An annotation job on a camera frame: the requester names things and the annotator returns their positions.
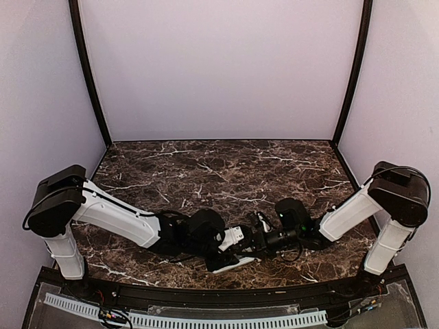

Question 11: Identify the white remote control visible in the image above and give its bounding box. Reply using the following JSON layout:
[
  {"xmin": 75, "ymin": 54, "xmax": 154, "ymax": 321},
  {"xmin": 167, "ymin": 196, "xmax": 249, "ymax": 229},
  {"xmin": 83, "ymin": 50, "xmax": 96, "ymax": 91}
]
[{"xmin": 213, "ymin": 257, "xmax": 256, "ymax": 274}]

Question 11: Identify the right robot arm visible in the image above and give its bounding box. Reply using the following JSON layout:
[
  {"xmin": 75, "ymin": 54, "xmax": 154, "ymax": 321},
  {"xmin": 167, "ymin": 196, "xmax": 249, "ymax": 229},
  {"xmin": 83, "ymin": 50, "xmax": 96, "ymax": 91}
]
[{"xmin": 248, "ymin": 161, "xmax": 431, "ymax": 297}]

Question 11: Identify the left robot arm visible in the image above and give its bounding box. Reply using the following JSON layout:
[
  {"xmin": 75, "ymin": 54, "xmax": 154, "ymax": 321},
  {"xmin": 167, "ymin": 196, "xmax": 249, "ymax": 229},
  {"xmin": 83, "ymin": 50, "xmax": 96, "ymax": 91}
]
[{"xmin": 22, "ymin": 164, "xmax": 244, "ymax": 299}]

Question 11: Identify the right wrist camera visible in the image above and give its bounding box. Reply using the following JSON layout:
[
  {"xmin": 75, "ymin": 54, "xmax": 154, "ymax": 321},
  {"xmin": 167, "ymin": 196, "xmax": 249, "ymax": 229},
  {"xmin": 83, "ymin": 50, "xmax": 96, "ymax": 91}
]
[{"xmin": 249, "ymin": 211, "xmax": 274, "ymax": 233}]

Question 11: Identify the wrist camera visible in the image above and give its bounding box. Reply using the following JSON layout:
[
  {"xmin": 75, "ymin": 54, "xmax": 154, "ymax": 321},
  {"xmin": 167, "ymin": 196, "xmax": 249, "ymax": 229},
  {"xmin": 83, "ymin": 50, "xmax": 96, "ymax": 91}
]
[
  {"xmin": 218, "ymin": 225, "xmax": 252, "ymax": 252},
  {"xmin": 249, "ymin": 211, "xmax": 274, "ymax": 233}
]

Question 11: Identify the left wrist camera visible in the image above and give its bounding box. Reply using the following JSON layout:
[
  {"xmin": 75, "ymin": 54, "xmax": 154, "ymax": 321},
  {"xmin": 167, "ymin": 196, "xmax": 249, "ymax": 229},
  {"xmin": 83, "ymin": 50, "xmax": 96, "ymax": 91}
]
[{"xmin": 218, "ymin": 225, "xmax": 252, "ymax": 252}]

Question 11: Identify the white slotted cable duct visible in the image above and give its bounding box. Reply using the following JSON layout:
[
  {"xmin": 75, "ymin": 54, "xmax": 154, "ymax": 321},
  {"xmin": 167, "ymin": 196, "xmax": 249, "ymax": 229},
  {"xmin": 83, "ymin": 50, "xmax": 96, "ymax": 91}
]
[{"xmin": 44, "ymin": 293, "xmax": 327, "ymax": 328}]

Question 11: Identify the black front rail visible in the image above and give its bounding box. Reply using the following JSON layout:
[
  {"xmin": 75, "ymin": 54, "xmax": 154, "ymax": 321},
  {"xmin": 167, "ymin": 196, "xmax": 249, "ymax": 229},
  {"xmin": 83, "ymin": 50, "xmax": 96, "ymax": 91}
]
[{"xmin": 34, "ymin": 263, "xmax": 412, "ymax": 313}]

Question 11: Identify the right black frame post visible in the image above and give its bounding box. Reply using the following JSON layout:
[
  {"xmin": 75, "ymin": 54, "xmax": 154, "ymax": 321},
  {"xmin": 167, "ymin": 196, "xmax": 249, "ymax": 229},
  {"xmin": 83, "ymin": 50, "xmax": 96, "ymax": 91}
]
[{"xmin": 331, "ymin": 0, "xmax": 373, "ymax": 149}]

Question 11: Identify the black frame post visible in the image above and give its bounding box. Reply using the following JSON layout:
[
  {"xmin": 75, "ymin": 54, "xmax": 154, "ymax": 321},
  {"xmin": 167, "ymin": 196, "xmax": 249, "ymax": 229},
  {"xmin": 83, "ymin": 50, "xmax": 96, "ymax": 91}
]
[
  {"xmin": 331, "ymin": 0, "xmax": 373, "ymax": 149},
  {"xmin": 68, "ymin": 0, "xmax": 112, "ymax": 148}
]

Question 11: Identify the left black frame post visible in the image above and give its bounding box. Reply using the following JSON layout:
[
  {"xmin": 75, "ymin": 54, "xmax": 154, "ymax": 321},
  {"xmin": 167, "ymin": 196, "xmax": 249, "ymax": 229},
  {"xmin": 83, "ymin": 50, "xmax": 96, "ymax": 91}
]
[{"xmin": 68, "ymin": 0, "xmax": 112, "ymax": 148}]

